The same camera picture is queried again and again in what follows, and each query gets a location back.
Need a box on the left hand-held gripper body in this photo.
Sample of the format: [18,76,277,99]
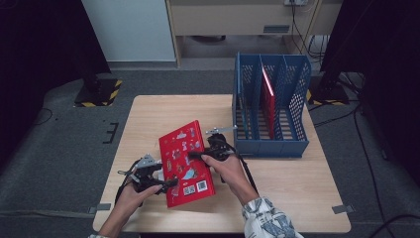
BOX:
[117,153,160,194]

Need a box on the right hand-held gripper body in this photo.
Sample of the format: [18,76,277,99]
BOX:
[204,125,239,164]

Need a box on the red illustrated book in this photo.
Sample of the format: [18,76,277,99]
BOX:
[261,65,276,140]
[157,119,216,208]

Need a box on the blue picture book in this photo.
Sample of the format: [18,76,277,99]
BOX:
[238,94,249,135]

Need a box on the blue plastic file rack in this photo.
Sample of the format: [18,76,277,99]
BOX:
[231,52,312,159]

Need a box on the person's right hand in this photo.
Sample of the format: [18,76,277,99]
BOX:
[200,154,253,200]

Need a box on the person's left hand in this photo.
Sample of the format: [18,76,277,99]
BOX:
[114,183,164,215]

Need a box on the black tape floor mark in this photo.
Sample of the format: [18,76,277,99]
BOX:
[102,122,119,145]

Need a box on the grey tape piece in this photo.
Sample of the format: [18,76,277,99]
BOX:
[331,204,355,215]
[88,203,112,214]

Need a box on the black stand with striped base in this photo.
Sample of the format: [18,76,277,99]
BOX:
[73,70,123,108]
[306,70,351,107]

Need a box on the light wooden desk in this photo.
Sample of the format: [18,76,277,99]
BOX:
[164,0,343,68]

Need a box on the black curtain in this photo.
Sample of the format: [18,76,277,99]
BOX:
[0,0,112,167]
[319,0,420,186]

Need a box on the right hand-held gripper cable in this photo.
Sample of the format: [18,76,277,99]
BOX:
[227,145,261,196]

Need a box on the hand-held gripper cable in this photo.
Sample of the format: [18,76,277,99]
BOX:
[113,158,140,206]
[227,145,261,196]

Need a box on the left hand-held gripper cable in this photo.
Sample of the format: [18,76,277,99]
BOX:
[113,158,140,206]

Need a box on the black floor cable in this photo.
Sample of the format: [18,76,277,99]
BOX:
[352,105,387,229]
[369,211,420,238]
[313,107,356,128]
[28,107,53,128]

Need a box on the black hanging cable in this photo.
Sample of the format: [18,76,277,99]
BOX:
[290,4,328,63]

